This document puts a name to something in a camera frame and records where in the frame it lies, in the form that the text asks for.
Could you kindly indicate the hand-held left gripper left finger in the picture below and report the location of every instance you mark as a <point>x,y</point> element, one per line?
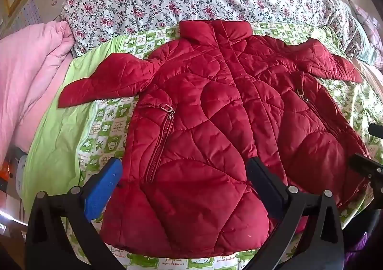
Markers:
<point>101,186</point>

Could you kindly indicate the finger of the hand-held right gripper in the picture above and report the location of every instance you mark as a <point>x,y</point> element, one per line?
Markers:
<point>376,129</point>
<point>363,165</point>

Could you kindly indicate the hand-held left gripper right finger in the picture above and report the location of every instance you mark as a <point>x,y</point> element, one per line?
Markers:
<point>266,189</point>

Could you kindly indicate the red quilted jacket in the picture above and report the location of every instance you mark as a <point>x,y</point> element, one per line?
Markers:
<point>209,108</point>

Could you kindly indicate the green cartoon print blanket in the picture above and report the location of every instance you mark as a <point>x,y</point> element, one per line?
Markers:
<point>101,132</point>

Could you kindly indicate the purple cloth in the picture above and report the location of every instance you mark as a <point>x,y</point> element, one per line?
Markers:
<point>362,246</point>

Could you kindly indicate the plaid pillow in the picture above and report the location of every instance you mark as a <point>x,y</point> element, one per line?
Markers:
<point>371,27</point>

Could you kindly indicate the pink blanket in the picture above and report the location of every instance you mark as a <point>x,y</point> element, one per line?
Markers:
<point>30,72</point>

